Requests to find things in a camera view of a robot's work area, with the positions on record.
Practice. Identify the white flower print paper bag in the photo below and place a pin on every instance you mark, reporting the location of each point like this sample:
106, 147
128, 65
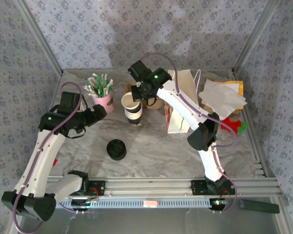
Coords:
177, 125

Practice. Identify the white paper napkin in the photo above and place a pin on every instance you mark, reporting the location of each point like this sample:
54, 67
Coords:
222, 102
211, 85

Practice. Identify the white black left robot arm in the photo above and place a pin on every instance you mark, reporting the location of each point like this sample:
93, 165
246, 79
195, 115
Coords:
39, 165

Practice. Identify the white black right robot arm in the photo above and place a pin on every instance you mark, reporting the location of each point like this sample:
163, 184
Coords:
178, 107

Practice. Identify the pink straw holder cup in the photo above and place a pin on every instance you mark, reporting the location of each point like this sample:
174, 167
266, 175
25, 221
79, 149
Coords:
103, 106

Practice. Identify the brown pulp cup carrier stack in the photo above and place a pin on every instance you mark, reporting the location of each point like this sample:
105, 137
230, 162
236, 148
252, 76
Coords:
158, 102

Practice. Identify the black cup lid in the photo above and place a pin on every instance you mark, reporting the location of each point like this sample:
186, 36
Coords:
116, 149

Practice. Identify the small red toy brick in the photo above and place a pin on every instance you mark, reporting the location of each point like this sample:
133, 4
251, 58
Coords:
55, 162

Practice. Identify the black controller board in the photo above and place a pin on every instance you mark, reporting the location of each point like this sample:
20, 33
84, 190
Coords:
218, 203
84, 204

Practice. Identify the red toy brick assembly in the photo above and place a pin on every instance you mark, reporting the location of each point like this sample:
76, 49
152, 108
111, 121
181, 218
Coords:
228, 123

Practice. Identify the pink white tag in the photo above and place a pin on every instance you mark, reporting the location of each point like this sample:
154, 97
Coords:
150, 203

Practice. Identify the green toy brick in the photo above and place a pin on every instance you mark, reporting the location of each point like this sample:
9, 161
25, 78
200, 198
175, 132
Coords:
244, 126

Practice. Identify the grey metal tray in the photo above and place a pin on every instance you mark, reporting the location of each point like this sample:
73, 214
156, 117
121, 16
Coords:
149, 221

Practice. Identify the black flat bar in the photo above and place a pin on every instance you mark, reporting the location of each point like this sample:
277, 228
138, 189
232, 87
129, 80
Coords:
258, 206

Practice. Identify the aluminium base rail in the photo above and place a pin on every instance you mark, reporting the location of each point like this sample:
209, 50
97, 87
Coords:
149, 186

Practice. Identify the aluminium frame post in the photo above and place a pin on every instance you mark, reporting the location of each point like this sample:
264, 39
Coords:
41, 36
254, 36

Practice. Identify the aluminium side rail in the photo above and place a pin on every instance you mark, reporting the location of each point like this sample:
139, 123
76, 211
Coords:
258, 161

